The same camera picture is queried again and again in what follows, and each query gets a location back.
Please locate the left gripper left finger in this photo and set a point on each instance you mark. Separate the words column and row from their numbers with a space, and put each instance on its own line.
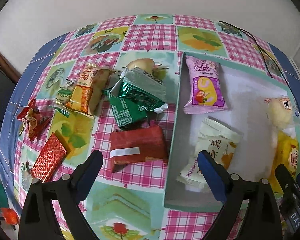
column 38, row 219

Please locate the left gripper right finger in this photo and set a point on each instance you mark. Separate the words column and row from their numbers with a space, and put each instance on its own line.
column 262, row 217

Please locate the red gold patterned snack pack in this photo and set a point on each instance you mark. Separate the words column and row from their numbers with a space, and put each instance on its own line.
column 49, row 159

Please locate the red rectangular snack pack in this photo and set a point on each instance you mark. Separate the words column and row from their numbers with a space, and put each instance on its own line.
column 137, row 146

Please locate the gold orange swiss roll pack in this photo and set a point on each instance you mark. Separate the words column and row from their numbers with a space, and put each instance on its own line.
column 88, row 89

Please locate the yellow snack pack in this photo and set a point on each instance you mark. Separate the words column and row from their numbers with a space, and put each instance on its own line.
column 287, row 153

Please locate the cream white snack pack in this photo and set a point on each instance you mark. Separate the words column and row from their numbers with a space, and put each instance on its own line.
column 220, row 142

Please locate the clear wrapped yellow cake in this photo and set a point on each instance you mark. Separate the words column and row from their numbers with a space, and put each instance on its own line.
column 282, row 113

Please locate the white tray with green rim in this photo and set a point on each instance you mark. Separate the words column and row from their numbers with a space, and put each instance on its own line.
column 245, row 90

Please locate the red candy wrapper pack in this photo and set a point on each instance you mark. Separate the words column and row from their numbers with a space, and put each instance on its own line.
column 36, row 121

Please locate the purple swiss roll snack pack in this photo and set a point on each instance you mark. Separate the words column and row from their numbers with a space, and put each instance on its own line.
column 205, row 87

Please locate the small green striped snack pack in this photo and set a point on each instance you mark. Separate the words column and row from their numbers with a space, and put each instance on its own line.
column 62, row 97

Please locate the dark green snack pack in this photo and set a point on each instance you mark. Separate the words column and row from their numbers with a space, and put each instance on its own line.
column 128, row 115

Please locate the checkered fruit pattern tablecloth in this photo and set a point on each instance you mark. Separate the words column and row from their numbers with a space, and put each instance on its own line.
column 129, row 203

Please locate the green foil snack pack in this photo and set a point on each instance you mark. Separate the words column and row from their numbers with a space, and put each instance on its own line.
column 142, row 88

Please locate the clear wrapped round bun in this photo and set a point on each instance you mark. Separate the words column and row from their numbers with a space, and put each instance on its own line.
column 148, row 65

